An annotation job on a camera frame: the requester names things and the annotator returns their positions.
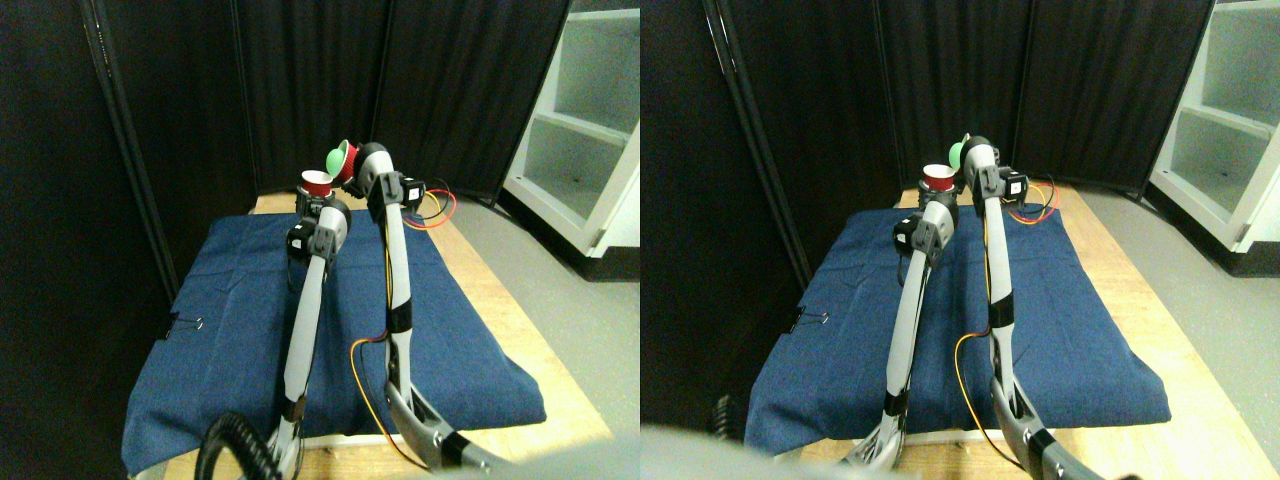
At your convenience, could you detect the orange wire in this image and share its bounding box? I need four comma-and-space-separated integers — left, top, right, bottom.
349, 330, 403, 469
954, 330, 1028, 471

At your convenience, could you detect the black curtain stand pole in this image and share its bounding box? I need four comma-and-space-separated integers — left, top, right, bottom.
83, 0, 183, 306
706, 0, 817, 291

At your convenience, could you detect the dark blue cloth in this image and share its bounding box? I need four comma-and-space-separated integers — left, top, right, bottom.
122, 207, 547, 477
745, 202, 1171, 457

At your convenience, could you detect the white shelf unit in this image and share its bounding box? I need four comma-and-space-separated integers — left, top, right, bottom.
500, 0, 640, 286
1147, 0, 1280, 279

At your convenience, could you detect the black ribbed hose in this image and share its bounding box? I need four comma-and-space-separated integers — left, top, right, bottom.
195, 411, 288, 480
711, 394, 740, 443

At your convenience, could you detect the red wire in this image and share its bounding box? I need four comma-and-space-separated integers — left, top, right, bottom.
403, 180, 459, 232
1008, 176, 1063, 224

